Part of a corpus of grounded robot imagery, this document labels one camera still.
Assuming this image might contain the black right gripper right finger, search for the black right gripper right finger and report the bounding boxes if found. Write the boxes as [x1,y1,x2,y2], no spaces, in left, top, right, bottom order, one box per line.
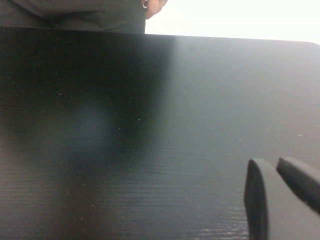
[275,156,320,217]

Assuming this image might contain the person's left hand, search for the person's left hand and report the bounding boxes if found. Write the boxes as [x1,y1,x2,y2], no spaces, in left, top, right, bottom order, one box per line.
[141,0,169,21]

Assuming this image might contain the black trousers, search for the black trousers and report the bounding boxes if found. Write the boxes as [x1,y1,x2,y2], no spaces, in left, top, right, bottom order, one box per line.
[0,0,147,34]

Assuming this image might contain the black sweatshirt torso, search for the black sweatshirt torso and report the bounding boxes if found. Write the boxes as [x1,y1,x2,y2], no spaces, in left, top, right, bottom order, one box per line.
[7,0,146,23]

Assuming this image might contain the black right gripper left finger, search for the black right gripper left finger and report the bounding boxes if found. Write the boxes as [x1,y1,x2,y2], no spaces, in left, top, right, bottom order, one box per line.
[243,157,320,240]

